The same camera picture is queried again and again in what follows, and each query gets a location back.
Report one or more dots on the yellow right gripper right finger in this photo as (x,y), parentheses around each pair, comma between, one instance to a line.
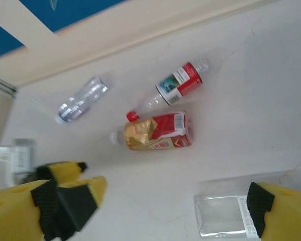
(288,216)

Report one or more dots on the clear bottle bluish label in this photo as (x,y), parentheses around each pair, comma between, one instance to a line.
(82,100)

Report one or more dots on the clear bottle red label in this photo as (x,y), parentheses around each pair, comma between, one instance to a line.
(180,82)

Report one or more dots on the crushed red gold label bottle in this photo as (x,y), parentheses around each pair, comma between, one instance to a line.
(160,135)

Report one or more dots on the aluminium frame post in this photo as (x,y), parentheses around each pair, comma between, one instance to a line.
(2,85)

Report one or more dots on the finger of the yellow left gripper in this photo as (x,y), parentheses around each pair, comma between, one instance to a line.
(77,200)
(62,172)

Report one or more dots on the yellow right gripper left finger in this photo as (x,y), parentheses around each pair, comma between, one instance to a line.
(12,216)

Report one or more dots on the clear bottle white label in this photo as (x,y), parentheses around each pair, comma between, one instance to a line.
(220,216)

